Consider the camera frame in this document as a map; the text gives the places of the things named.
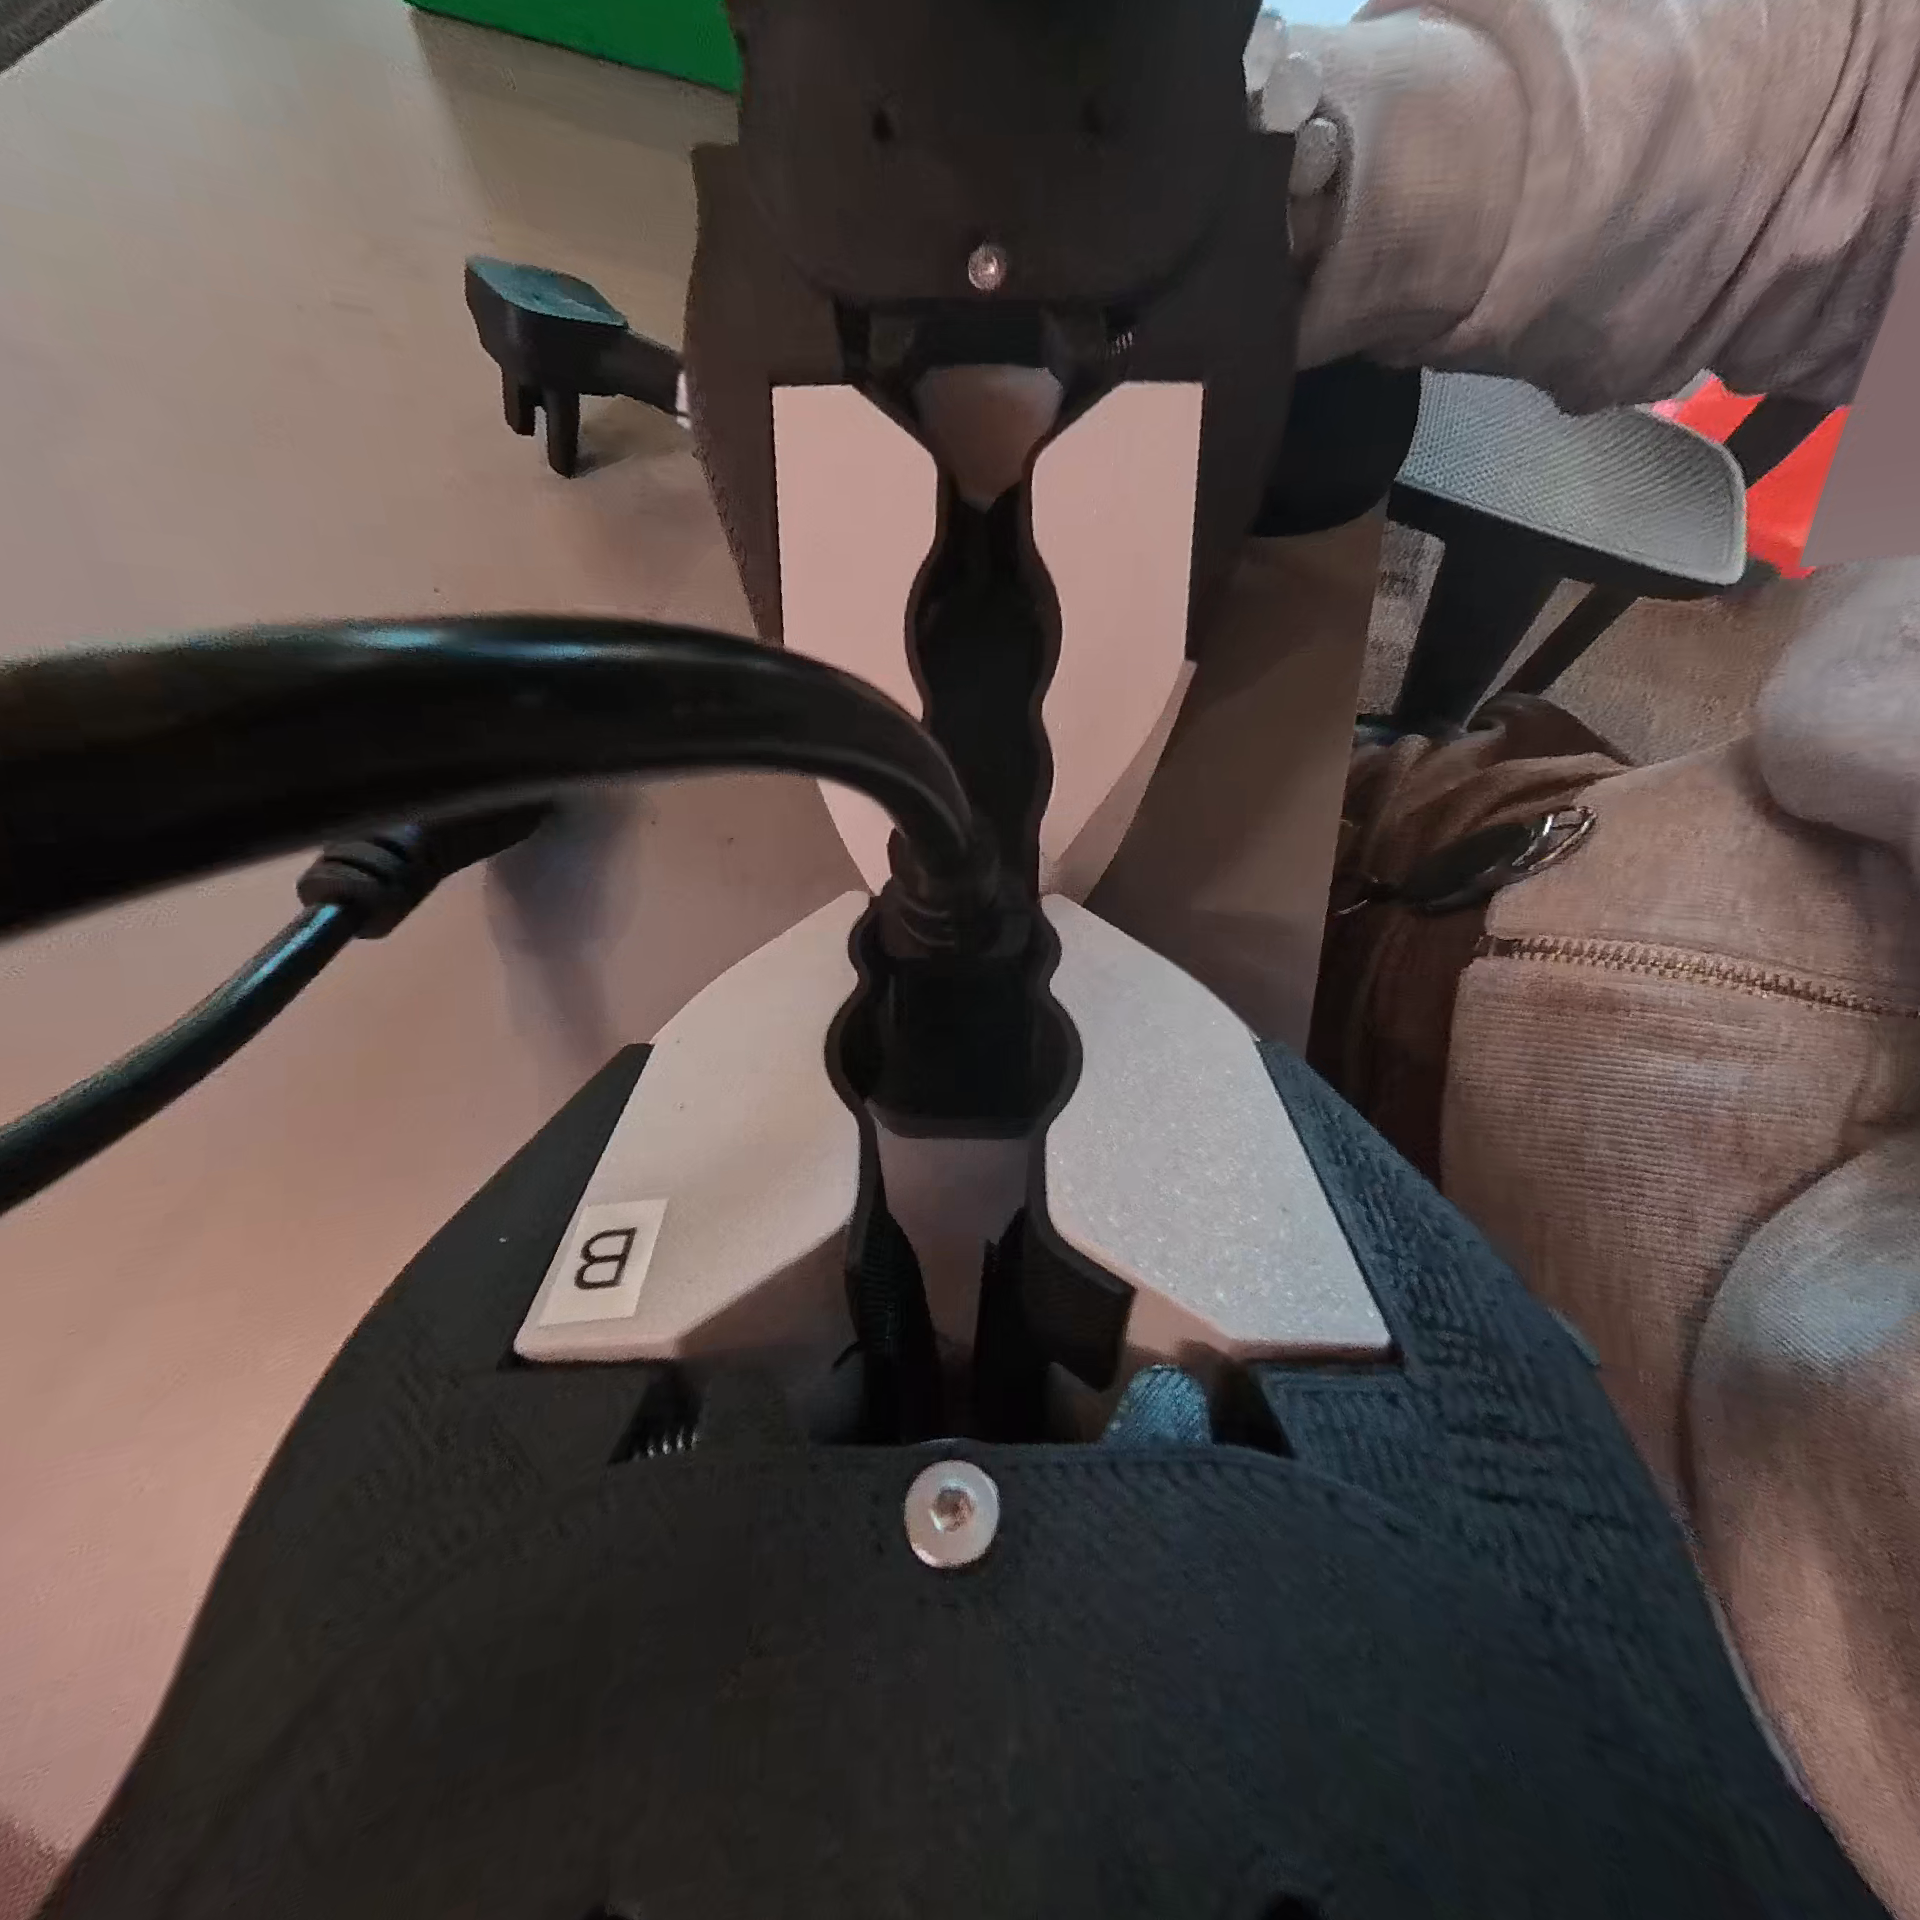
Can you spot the black power strip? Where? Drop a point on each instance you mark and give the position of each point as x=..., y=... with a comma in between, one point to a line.
x=984, y=675

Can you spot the person's beige sweater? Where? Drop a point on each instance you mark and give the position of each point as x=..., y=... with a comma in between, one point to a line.
x=1845, y=722

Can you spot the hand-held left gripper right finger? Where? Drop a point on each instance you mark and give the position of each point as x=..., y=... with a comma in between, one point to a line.
x=1200, y=1171

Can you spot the grey office chair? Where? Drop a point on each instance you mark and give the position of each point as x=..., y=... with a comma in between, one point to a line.
x=1576, y=465

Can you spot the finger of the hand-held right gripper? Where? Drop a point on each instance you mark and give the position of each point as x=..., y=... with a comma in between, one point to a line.
x=1125, y=525
x=839, y=495

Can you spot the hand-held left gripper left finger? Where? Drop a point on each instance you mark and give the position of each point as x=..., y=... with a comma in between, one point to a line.
x=720, y=1142

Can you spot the green plastic bin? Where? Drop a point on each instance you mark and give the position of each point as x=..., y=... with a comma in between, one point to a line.
x=599, y=38

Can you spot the bright red object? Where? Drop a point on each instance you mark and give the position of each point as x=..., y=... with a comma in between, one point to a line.
x=1809, y=495

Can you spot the black flat angled plug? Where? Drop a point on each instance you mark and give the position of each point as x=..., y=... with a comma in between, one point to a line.
x=546, y=308

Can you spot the person's right forearm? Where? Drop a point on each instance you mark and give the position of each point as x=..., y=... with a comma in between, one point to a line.
x=1576, y=182

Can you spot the black power plug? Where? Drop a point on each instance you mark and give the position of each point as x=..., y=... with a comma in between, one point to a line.
x=960, y=1036

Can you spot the metal keyring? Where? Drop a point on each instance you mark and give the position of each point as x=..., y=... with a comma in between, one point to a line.
x=1477, y=862

